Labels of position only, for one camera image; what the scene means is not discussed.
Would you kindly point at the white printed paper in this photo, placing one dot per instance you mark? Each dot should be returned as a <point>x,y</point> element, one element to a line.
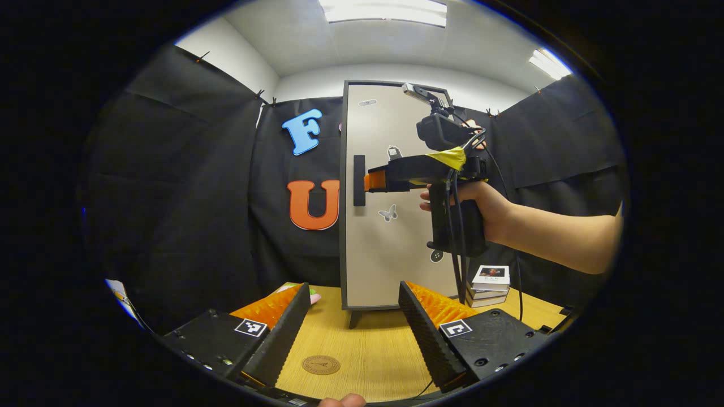
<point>121,297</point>

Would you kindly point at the long ceiling light panel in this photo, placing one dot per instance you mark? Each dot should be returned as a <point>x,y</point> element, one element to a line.
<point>384,11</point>

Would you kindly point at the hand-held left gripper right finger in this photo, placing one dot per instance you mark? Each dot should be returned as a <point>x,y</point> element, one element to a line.
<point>430,345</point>

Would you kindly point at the white photo cover book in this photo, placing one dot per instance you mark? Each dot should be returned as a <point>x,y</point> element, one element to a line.
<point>491,280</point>

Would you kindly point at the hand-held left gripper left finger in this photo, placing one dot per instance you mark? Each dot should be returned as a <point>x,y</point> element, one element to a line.
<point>283,345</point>

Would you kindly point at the pink plush toy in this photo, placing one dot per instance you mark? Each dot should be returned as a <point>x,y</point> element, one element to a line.
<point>314,298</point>

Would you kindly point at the grey cabinet door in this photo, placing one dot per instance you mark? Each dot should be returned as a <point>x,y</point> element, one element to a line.
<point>384,254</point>

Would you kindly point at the small ceiling light panel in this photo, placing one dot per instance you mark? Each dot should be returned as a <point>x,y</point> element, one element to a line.
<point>550,63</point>

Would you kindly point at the dark cover book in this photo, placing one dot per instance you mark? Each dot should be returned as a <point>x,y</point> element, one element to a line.
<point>486,294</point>

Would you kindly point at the round brown coaster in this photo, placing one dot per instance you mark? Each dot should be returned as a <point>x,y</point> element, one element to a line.
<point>320,364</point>

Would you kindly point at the dark grey cabinet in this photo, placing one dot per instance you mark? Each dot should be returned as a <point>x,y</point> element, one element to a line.
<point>355,317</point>

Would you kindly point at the black backdrop cloth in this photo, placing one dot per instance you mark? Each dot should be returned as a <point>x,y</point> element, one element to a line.
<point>186,198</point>

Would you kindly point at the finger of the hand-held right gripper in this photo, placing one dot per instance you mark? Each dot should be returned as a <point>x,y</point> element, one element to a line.
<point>376,181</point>

